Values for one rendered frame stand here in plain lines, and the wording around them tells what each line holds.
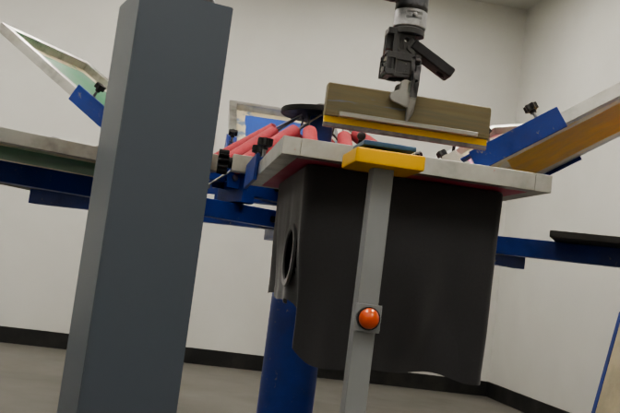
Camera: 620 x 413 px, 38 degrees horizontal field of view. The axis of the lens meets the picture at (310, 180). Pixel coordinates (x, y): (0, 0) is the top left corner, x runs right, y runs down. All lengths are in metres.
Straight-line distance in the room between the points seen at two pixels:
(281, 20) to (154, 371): 5.32
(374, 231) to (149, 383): 0.49
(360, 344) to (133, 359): 0.41
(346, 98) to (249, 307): 4.65
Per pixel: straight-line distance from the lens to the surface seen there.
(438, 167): 1.89
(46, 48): 3.99
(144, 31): 1.68
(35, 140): 2.45
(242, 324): 6.56
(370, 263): 1.65
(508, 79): 7.16
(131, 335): 1.65
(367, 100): 2.01
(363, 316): 1.61
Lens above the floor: 0.71
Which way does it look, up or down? 6 degrees up
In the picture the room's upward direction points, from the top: 7 degrees clockwise
